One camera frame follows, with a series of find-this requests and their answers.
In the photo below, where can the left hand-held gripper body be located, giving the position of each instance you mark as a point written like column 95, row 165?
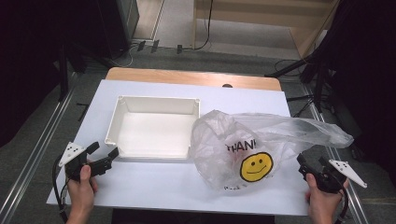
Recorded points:
column 72, row 151

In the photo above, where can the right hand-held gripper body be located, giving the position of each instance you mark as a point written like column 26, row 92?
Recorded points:
column 345, row 171

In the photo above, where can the clear plastic bag yellow smiley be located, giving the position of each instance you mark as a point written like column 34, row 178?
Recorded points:
column 218, row 146

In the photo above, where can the person's left hand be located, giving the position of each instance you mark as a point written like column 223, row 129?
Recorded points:
column 81, row 193

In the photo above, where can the person's right hand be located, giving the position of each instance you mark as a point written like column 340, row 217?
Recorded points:
column 322, row 203

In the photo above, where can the white table sheet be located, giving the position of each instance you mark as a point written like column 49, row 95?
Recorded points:
column 149, row 186

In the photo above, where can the white plastic box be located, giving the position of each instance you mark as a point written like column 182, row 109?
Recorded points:
column 154, row 130

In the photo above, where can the black metal stand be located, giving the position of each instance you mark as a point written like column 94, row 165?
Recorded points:
column 63, row 74

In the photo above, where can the black tripod stand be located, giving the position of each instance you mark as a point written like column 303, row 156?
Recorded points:
column 317, row 84

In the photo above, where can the black curtain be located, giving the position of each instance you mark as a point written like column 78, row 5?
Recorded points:
column 31, row 46
column 367, row 77

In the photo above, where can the dark cabinet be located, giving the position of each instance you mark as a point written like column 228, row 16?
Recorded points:
column 123, row 25

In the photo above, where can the light wooden shelf unit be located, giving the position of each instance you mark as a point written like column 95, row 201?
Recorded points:
column 249, row 18

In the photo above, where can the metal floor rail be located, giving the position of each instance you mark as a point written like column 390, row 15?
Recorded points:
column 34, row 158
column 341, row 155

